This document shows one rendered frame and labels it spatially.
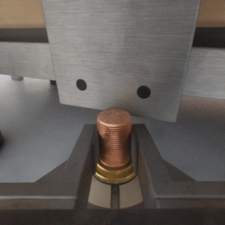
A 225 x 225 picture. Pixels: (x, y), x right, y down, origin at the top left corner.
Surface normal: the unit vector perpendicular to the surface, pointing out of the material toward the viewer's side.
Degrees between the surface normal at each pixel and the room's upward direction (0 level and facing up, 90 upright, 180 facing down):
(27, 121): 180
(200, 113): 180
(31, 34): 90
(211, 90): 90
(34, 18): 90
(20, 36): 90
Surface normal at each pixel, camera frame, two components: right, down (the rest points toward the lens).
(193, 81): -0.34, 0.46
